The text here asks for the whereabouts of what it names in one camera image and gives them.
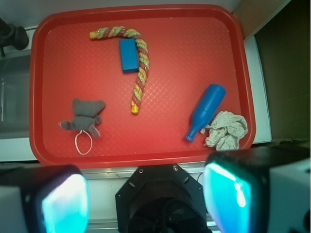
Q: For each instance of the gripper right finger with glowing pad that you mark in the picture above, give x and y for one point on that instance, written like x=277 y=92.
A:
x=259 y=190

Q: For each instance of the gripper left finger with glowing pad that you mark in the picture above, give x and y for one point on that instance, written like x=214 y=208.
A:
x=47 y=199

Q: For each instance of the crumpled white paper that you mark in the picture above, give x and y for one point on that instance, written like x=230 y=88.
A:
x=225 y=131

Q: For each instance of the grey plush toy with loop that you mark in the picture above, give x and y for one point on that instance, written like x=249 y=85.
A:
x=86 y=118

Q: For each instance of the blue plastic bottle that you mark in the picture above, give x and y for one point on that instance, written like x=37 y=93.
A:
x=205 y=110

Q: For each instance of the red plastic tray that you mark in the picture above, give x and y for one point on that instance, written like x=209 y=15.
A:
x=189 y=46

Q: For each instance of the black clamp knob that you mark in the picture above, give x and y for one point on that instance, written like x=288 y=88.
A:
x=11 y=35

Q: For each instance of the blue rectangular block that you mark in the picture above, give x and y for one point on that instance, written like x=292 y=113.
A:
x=129 y=57

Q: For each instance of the black octagonal mount plate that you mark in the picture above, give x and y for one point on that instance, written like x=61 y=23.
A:
x=161 y=199

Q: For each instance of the multicolour twisted rope toy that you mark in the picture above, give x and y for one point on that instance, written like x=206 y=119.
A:
x=143 y=59

